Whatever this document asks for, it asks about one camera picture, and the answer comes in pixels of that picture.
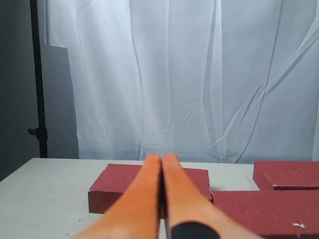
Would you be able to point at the back row left brick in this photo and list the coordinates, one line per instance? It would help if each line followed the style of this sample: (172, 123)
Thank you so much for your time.
(286, 175)

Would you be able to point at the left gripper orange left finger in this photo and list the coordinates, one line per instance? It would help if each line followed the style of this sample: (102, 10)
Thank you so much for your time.
(136, 215)

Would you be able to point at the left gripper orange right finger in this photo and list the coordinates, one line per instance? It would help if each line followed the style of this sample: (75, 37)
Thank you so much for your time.
(189, 214)

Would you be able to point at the black light stand pole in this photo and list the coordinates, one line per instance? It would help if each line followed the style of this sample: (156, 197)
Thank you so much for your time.
(41, 131)

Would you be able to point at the white fabric backdrop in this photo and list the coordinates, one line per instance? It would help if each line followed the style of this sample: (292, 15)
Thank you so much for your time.
(229, 81)

